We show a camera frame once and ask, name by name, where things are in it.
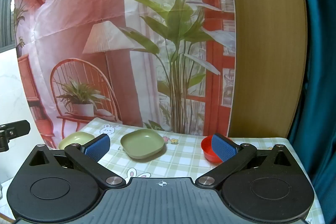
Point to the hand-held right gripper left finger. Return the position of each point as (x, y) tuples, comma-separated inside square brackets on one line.
[(98, 146)]

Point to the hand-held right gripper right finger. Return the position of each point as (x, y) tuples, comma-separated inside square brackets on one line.
[(223, 148)]

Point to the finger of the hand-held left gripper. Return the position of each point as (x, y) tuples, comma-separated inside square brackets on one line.
[(18, 128)]

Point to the light green plate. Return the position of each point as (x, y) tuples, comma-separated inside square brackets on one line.
[(76, 138)]

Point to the red bowl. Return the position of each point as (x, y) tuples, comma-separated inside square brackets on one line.
[(206, 148)]

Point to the olive green plate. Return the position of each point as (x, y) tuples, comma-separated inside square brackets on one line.
[(141, 144)]

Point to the checked rabbit print tablecloth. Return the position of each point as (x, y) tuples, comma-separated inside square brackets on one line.
[(178, 158)]

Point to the wooden panel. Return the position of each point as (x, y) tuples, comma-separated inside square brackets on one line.
[(267, 43)]

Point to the teal curtain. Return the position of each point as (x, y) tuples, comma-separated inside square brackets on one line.
[(320, 56)]

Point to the printed room scene backdrop cloth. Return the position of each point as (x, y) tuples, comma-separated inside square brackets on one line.
[(105, 3)]

